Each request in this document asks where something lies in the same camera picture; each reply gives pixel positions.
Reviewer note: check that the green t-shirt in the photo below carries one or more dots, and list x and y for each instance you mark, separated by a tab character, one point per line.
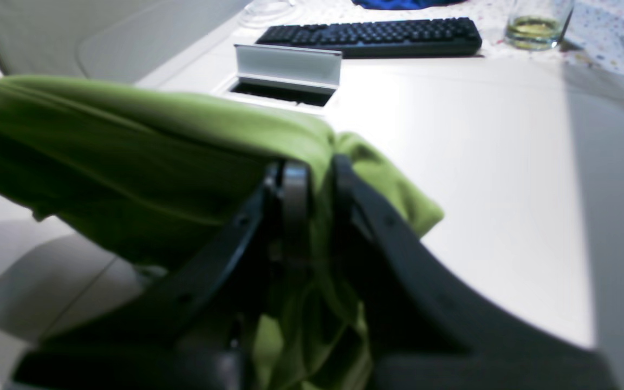
152	176

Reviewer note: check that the blue cloth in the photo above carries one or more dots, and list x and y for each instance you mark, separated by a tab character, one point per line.
402	5

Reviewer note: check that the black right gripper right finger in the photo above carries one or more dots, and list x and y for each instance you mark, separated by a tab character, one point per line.
427	329

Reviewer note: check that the drinking glass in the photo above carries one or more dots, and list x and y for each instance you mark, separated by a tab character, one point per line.
538	25

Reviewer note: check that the left grey table partition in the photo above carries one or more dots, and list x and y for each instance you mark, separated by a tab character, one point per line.
119	41

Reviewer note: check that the table cable hatch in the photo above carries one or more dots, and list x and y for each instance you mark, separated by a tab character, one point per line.
301	80

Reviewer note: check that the black keyboard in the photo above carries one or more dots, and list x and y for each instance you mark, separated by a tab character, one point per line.
407	39

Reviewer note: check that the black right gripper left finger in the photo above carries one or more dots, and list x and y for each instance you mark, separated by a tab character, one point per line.
196	328

